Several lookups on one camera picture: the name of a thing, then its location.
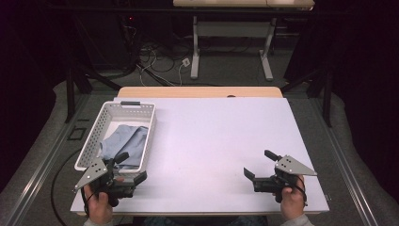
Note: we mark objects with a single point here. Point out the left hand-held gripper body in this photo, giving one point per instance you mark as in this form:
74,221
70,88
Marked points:
94,172

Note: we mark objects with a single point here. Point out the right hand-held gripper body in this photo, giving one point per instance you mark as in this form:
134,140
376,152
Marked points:
290,166

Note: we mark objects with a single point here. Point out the light blue cloth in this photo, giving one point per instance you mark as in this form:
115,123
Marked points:
130,142

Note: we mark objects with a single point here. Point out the white perforated plastic basket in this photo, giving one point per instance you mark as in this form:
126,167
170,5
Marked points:
94,147

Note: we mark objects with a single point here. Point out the person's left hand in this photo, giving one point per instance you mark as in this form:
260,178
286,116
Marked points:
99,207

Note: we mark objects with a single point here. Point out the person's right hand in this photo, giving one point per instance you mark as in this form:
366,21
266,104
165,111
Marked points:
292,204

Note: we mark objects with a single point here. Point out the wooden table with white top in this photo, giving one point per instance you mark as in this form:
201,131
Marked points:
213,141

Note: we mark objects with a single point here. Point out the small dark table grommet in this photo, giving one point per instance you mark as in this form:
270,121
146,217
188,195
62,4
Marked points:
231,96

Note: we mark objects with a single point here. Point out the black metal stand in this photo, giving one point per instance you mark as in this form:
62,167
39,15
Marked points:
71,94
327,97

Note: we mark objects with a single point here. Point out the white power adapter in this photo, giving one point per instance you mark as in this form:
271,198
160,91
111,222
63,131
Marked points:
186,62

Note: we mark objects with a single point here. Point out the desk with white legs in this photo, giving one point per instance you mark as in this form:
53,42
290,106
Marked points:
232,29

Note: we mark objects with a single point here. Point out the black floor socket frame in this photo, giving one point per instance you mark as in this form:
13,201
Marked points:
76,133

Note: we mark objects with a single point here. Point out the metal floor rail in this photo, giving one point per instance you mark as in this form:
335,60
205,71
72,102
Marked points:
345,163
37,175

